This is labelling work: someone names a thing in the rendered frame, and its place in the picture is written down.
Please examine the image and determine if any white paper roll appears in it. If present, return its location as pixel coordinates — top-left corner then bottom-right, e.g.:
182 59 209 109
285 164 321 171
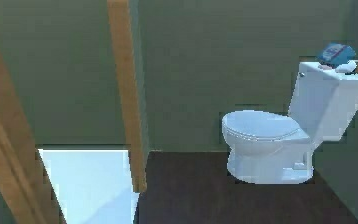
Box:
335 60 358 74

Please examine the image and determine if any wooden room door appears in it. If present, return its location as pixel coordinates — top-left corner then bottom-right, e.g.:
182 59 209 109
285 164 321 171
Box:
0 23 68 224

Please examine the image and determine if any white toilet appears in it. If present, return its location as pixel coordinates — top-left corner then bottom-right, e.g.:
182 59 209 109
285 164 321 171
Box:
221 61 358 185

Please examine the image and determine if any blue box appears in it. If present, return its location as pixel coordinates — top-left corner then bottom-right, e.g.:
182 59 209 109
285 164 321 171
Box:
316 42 357 67

